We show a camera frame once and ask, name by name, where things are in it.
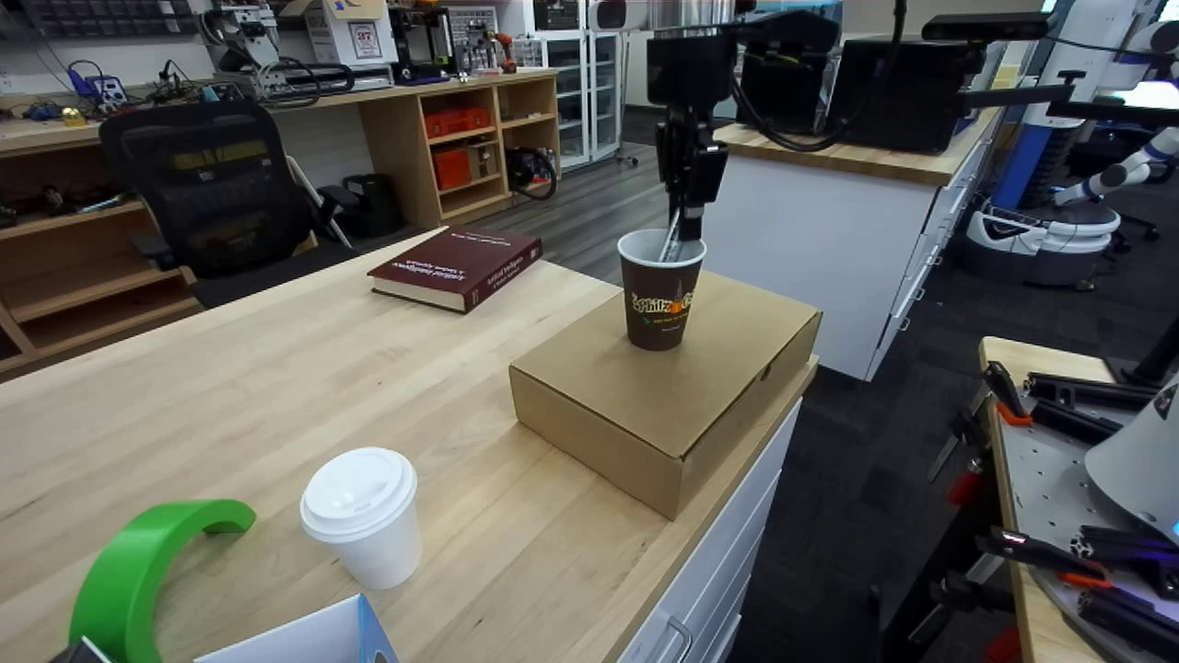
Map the workbench with tools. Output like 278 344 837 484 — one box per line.
975 333 1179 663

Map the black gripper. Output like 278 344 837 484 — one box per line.
652 104 734 247

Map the black bag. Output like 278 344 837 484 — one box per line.
504 144 563 208

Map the grey marker pen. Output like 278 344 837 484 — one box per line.
656 212 689 264

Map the flat cardboard box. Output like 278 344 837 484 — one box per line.
504 268 826 523

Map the black office chair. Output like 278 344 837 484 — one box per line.
96 101 333 284

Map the orange storage bin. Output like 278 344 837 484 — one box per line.
427 135 501 195
422 97 498 141

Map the white cabinet with wooden top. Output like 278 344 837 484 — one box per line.
0 223 826 663

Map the black equipment box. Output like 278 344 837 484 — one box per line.
833 33 989 158

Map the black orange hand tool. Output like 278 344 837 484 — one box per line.
975 523 1179 607
979 356 1160 447

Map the blue cube with number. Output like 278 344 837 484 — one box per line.
193 589 406 663

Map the dark red hardcover book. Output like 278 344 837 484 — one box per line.
366 223 549 316

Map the wooden desk with shelves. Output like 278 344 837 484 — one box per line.
0 61 569 387

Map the white lidded paper cup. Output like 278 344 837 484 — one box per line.
296 442 427 596

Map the white robot on round base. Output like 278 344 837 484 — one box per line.
967 117 1179 263

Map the green tape roll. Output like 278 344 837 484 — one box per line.
64 494 261 663

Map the white glass door cabinet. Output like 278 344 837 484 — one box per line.
530 0 629 169

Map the brown paper cup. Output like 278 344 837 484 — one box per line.
611 223 714 356

